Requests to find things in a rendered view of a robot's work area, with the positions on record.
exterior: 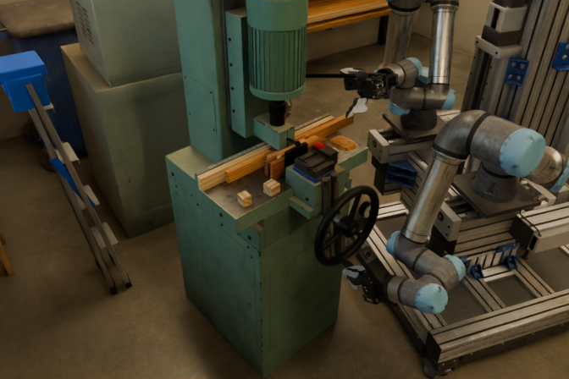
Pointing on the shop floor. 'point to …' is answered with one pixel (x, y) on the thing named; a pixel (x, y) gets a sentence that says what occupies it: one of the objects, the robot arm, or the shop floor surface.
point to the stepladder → (21, 81)
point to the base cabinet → (256, 282)
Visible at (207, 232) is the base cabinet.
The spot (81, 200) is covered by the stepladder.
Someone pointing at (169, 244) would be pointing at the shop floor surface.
